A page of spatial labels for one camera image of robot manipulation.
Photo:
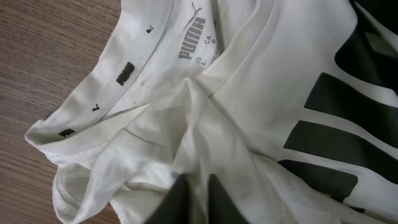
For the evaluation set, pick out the white Puma t-shirt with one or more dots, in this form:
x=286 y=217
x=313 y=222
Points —
x=291 y=104

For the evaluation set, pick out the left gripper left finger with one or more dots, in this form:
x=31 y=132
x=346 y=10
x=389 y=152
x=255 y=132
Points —
x=174 y=209

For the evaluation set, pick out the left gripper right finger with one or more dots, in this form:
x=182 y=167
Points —
x=221 y=208

